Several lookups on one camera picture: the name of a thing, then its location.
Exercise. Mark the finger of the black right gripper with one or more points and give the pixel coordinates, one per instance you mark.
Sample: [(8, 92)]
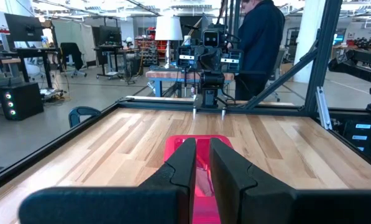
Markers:
[(185, 59), (235, 62)]

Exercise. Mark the black lit computer tower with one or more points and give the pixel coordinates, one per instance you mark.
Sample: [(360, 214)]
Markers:
[(26, 99)]

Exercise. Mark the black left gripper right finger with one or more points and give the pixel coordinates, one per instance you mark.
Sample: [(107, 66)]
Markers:
[(297, 208)]

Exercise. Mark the black office chair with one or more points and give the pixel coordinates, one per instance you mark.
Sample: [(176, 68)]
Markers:
[(71, 53)]

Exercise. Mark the silver metal pin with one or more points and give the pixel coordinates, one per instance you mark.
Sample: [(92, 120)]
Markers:
[(194, 112), (223, 113)]

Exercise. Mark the black monitor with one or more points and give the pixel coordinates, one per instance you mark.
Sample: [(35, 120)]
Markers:
[(110, 35), (23, 28)]

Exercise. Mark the black standing desk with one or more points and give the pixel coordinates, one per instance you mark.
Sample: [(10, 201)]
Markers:
[(110, 48)]

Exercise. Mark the red parts bin shelf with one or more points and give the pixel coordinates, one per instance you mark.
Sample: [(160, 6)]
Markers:
[(148, 49)]

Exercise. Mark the pink plastic supply box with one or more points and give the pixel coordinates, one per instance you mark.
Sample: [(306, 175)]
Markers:
[(203, 149)]

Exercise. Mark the black box white labels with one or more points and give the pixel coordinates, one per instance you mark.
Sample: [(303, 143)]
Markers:
[(362, 140)]

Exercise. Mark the person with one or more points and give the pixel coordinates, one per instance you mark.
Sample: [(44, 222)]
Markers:
[(259, 37)]

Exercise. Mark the black wooden top desk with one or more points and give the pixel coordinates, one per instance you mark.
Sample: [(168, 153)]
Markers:
[(33, 51)]

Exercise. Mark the silver frame bracket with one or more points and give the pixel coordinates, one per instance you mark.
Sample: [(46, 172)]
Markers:
[(323, 107)]

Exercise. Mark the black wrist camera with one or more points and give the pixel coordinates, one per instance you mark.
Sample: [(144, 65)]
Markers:
[(211, 39)]

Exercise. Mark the black aluminium table frame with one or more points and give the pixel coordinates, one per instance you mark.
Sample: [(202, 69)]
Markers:
[(48, 149)]

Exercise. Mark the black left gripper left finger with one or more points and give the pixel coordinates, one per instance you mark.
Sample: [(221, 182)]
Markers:
[(110, 205)]

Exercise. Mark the white shade table lamp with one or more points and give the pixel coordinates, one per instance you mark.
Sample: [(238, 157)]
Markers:
[(168, 28)]

